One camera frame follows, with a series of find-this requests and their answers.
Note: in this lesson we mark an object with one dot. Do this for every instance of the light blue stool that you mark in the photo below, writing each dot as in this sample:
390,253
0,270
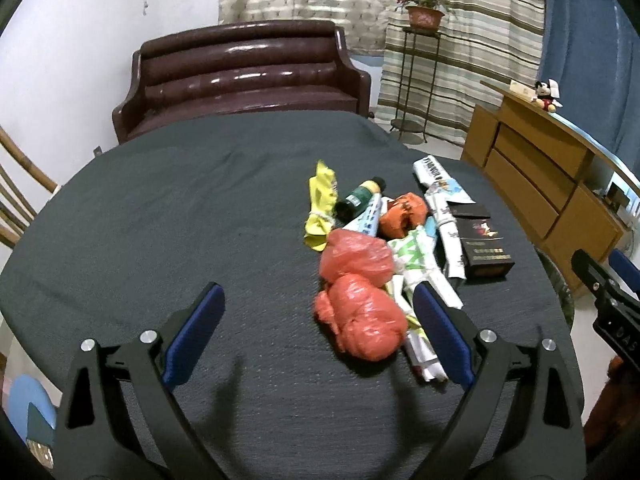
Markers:
30,411

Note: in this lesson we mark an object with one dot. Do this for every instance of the potted plant in clay pot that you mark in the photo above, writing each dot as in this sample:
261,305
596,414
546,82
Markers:
424,14

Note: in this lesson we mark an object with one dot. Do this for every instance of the black cigarette box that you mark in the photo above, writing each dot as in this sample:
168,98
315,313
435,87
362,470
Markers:
485,258

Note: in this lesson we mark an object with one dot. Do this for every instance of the mickey mouse plush toy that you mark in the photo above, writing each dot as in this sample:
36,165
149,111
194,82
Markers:
547,95

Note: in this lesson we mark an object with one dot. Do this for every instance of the orange crumpled wrapper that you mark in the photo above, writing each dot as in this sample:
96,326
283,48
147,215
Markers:
403,214

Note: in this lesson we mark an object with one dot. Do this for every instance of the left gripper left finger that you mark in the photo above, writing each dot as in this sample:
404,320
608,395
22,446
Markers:
94,436

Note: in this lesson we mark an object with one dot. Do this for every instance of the blue curtain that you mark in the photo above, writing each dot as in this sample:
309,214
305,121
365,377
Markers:
592,51

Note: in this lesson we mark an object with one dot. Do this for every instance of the green white crumpled wrapper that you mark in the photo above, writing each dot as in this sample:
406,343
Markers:
414,263

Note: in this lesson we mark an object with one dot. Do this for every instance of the white green tube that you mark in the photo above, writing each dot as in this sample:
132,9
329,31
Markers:
367,222

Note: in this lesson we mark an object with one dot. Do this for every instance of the red plastic bag rear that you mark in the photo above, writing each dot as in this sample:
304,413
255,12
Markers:
351,252

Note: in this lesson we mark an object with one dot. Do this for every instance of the red plastic bag front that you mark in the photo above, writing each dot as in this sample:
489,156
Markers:
364,321

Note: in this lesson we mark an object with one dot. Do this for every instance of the black metal plant stand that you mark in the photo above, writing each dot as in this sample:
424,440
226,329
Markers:
401,123

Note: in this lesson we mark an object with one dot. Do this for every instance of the green bottle black cap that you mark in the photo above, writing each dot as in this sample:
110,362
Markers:
349,207

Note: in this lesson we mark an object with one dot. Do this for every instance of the striped beige curtain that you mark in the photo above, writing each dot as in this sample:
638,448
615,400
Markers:
482,40

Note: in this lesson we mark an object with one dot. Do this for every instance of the red plastic bag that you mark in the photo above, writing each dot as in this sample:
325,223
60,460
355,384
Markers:
351,252
364,321

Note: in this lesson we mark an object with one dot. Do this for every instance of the white blue milk powder pouch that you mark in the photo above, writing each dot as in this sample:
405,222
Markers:
435,179

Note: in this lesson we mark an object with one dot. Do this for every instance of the dark red leather sofa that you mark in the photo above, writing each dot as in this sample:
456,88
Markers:
240,68

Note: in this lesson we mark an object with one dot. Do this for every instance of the white box on cabinet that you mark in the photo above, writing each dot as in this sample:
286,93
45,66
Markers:
523,91

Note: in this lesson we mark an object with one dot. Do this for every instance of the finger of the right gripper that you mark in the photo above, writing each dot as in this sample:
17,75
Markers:
624,268
591,274

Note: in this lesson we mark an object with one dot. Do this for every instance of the wooden sideboard cabinet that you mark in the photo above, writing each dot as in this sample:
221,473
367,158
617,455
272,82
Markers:
548,171

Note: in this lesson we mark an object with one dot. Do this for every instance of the bamboo chair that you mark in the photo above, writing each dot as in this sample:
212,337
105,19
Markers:
17,212

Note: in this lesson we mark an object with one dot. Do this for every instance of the yellow crumpled wrapper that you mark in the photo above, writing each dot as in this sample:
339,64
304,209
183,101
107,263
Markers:
323,197

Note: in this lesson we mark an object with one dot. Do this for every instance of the white crumpled paper wrapper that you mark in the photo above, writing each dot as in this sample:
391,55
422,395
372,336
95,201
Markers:
448,233

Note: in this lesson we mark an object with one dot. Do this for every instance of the dark grey tablecloth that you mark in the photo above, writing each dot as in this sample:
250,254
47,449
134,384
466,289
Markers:
143,228

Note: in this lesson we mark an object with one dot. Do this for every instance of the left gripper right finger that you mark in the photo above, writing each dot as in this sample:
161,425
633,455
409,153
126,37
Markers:
519,415

